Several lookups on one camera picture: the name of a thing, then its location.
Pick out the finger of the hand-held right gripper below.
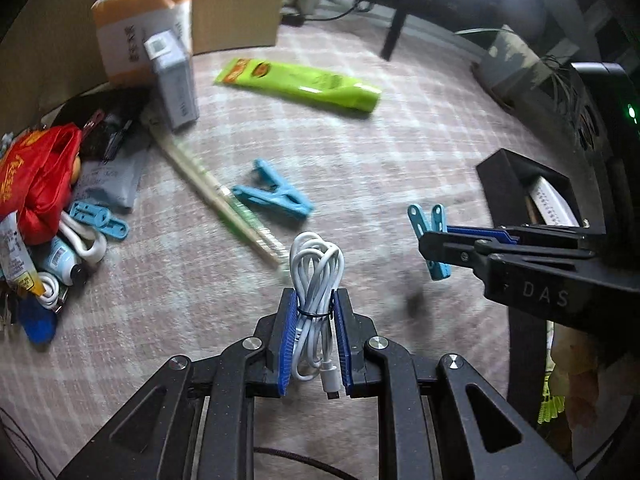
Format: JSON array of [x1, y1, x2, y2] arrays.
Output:
[[446, 226, 606, 251], [419, 231, 493, 281]]

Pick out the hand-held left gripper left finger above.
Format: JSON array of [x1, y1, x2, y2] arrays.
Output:
[[57, 287, 300, 480]]

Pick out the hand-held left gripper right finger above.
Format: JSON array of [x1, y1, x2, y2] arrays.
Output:
[[332, 287, 578, 480]]

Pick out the small blue clothespin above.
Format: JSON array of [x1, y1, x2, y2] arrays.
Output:
[[407, 203, 452, 281]]

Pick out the black tray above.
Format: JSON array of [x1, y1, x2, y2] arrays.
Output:
[[475, 149, 608, 426]]

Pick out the large white box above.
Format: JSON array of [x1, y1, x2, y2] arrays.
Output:
[[530, 175, 581, 228]]

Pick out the pink plaid carpet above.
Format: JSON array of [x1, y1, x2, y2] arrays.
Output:
[[0, 25, 601, 480]]

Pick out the large blue clothespin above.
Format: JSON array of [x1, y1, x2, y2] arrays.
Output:
[[232, 159, 315, 220]]

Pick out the potted plant grey pot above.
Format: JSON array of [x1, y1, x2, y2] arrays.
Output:
[[452, 24, 601, 111]]

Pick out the wrapped wooden chopsticks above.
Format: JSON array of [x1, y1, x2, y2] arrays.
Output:
[[142, 110, 291, 273]]

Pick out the yellow-green fringed item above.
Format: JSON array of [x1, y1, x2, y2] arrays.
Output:
[[537, 392, 566, 426]]

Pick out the white plastic hook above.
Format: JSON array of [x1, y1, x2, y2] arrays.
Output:
[[57, 210, 108, 263]]

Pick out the green tube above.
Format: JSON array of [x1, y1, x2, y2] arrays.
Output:
[[214, 57, 382, 116]]

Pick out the light blue plastic clip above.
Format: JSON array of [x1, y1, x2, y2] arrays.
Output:
[[62, 201, 130, 241]]

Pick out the grey printed packet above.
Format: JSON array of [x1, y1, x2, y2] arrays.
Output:
[[75, 145, 151, 209]]

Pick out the small white blue tube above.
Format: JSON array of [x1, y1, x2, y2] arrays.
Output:
[[40, 236, 88, 288]]

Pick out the dark blue flat item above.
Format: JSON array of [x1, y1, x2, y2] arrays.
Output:
[[20, 297, 58, 345]]

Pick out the black binder clip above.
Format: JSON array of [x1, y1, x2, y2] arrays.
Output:
[[97, 112, 136, 161]]

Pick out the small grey box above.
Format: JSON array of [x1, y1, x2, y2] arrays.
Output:
[[144, 30, 200, 132]]

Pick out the yellow white tube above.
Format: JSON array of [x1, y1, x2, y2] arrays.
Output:
[[0, 212, 43, 296]]

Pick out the red cloth bag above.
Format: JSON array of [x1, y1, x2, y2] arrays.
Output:
[[0, 125, 83, 246]]

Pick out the tan wooden board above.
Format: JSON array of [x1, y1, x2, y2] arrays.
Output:
[[0, 0, 286, 126]]

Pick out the orange tissue pack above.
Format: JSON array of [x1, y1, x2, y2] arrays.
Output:
[[91, 0, 195, 86]]

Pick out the thin black cable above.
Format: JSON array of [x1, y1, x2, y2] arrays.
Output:
[[252, 445, 351, 480]]

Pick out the white charger cable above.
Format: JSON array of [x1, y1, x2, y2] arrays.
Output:
[[30, 271, 68, 313]]

